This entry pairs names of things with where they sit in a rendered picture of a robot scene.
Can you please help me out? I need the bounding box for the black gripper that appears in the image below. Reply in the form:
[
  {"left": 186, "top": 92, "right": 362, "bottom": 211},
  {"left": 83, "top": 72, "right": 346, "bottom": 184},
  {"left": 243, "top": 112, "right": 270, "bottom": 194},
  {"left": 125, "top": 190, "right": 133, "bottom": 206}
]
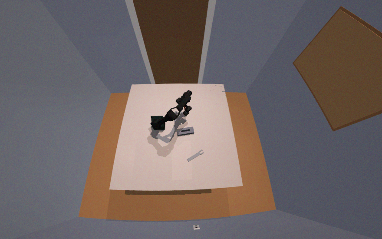
[{"left": 176, "top": 97, "right": 192, "bottom": 112}]

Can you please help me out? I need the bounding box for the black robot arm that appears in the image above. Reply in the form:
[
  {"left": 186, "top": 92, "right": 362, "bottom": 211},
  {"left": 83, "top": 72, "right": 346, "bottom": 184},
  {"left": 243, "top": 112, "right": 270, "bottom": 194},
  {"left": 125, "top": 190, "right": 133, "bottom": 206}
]
[{"left": 151, "top": 90, "right": 192, "bottom": 129}]

